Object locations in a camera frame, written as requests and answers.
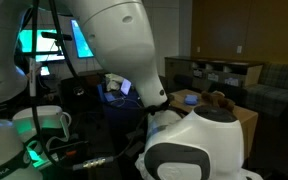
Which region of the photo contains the brown plush toy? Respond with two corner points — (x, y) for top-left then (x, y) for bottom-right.
(201, 91), (235, 112)

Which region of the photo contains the white plastic bag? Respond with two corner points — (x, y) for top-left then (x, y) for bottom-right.
(135, 157), (151, 180)

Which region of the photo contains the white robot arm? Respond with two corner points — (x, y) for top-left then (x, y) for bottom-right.
(0, 0), (249, 180)

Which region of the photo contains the cardboard box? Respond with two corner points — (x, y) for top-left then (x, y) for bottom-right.
(170, 89), (258, 159)

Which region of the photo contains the small laptop on table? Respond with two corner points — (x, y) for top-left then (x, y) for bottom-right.
(104, 79), (131, 102)

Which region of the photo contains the dark wooden shelf unit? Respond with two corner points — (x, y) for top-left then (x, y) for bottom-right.
(165, 56), (264, 90)

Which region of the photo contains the green plaid sofa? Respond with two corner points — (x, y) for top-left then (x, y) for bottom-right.
(246, 63), (288, 116)

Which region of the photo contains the wall monitor screen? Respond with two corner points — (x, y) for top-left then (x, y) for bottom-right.
(19, 20), (94, 62)

